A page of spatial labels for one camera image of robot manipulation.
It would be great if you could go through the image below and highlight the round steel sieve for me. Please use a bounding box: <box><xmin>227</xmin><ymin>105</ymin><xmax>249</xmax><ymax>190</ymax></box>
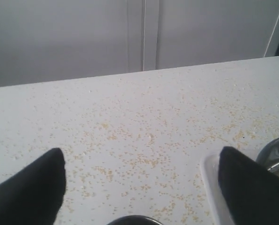
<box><xmin>256</xmin><ymin>138</ymin><xmax>279</xmax><ymax>177</ymax></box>

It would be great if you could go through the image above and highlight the stainless steel cup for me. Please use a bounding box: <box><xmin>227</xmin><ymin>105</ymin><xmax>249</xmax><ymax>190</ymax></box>
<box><xmin>107</xmin><ymin>215</ymin><xmax>163</xmax><ymax>225</ymax></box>

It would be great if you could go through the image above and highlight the white rectangular plastic tray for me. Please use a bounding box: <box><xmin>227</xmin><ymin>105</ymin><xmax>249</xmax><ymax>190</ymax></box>
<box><xmin>200</xmin><ymin>151</ymin><xmax>234</xmax><ymax>225</ymax></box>

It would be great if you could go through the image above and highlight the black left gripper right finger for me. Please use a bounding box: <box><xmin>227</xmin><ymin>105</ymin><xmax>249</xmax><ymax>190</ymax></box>
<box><xmin>218</xmin><ymin>146</ymin><xmax>279</xmax><ymax>225</ymax></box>

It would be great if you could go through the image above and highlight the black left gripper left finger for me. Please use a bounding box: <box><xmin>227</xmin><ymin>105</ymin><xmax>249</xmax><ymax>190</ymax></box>
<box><xmin>0</xmin><ymin>148</ymin><xmax>67</xmax><ymax>225</ymax></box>

